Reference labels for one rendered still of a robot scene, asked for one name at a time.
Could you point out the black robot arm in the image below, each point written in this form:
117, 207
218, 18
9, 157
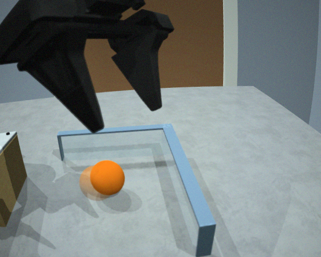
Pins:
137, 4

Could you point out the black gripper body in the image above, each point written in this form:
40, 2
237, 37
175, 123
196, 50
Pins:
30, 20

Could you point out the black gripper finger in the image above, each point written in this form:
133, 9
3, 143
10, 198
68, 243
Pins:
57, 61
139, 64

